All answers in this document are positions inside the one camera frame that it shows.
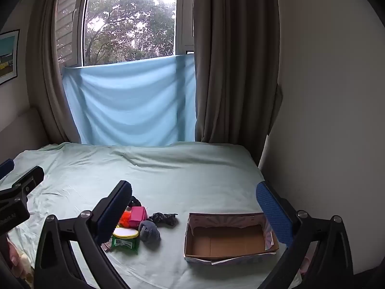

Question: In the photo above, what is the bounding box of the beige curtain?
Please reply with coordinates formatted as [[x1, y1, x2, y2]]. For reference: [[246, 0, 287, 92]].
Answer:
[[26, 0, 92, 143], [192, 0, 285, 164]]

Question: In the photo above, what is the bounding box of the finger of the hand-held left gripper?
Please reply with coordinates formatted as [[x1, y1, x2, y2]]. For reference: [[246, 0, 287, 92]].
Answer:
[[0, 158, 15, 181], [0, 165, 45, 209]]

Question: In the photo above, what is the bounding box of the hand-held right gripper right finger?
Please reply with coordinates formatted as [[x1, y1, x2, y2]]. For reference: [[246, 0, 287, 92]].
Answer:
[[256, 181, 355, 289]]

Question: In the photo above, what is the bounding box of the window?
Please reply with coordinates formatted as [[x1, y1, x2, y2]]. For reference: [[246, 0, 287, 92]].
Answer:
[[56, 0, 195, 68]]

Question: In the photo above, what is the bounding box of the cardboard box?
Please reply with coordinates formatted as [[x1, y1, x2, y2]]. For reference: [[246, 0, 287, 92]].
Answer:
[[184, 212, 280, 265]]

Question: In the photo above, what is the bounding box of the orange fluffy pom-pom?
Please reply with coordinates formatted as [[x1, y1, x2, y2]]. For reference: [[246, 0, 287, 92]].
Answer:
[[118, 211, 133, 227]]

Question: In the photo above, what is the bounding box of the person's left hand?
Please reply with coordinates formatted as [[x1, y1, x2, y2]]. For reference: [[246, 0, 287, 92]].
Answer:
[[6, 239, 22, 277]]

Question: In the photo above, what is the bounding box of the light blue hanging cloth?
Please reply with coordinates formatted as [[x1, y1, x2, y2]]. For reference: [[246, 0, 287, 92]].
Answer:
[[62, 55, 197, 147]]

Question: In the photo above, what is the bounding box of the blue-grey soft cloth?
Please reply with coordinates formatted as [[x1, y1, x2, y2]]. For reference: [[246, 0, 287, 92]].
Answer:
[[138, 220, 161, 243]]

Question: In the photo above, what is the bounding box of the white yellow-rimmed puff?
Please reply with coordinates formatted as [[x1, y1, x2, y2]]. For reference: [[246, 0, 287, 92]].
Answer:
[[113, 227, 140, 239]]

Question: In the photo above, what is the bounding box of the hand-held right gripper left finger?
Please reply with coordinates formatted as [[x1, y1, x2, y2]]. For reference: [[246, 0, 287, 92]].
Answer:
[[34, 180, 133, 289]]

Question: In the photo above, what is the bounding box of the beige headboard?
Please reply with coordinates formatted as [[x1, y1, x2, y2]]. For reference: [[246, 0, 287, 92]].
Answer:
[[0, 106, 50, 158]]

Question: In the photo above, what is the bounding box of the wall poster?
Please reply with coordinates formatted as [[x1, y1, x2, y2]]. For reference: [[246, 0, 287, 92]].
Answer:
[[0, 29, 20, 85]]

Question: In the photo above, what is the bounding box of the dark patterned scrunchie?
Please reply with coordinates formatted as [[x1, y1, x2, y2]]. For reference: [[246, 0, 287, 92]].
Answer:
[[147, 212, 179, 227]]

